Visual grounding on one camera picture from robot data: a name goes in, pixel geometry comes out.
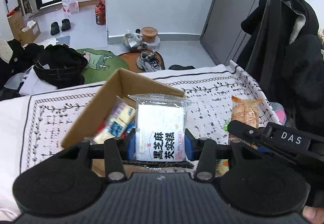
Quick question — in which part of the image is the purple long snack pack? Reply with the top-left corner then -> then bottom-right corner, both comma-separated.
93,96 -> 136,144

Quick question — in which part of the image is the white sesame snack pack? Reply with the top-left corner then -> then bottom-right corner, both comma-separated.
129,93 -> 192,162

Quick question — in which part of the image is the orange rice cracker pack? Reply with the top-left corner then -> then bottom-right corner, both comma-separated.
227,94 -> 265,146

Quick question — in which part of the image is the person's right hand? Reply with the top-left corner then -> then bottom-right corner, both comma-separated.
302,206 -> 324,224

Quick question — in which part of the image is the light green snack pack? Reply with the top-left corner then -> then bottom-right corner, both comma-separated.
223,120 -> 230,131

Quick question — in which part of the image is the pink grey plush toy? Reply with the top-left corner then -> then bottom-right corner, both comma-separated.
270,102 -> 287,125

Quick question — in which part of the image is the brown cardboard box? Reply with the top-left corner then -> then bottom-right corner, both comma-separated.
62,69 -> 190,182

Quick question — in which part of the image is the grey sneaker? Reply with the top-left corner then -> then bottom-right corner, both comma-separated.
136,51 -> 163,72

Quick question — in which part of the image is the green cartoon floor mat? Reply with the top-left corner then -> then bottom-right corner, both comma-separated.
77,48 -> 129,84

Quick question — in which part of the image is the brown round floor mat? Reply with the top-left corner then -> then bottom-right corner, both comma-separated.
119,50 -> 165,73

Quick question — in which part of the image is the black clothes pile on chair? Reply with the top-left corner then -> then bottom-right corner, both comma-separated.
236,0 -> 323,136

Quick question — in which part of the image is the white patterned bed blanket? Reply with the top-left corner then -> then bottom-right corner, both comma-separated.
1,62 -> 279,220

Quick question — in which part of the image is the black bag on floor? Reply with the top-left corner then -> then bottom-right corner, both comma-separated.
33,45 -> 88,89

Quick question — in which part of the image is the brown lidded jar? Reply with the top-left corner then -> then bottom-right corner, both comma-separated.
141,27 -> 158,43

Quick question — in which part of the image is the red oil bottle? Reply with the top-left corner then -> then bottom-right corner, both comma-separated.
95,0 -> 106,25

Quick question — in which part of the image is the black slipper right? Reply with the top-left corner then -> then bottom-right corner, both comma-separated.
61,18 -> 71,32

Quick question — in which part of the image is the small open cardboard box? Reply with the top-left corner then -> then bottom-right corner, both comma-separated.
19,20 -> 41,45

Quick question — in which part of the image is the pink plastic bag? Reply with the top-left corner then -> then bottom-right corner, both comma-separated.
62,0 -> 79,14

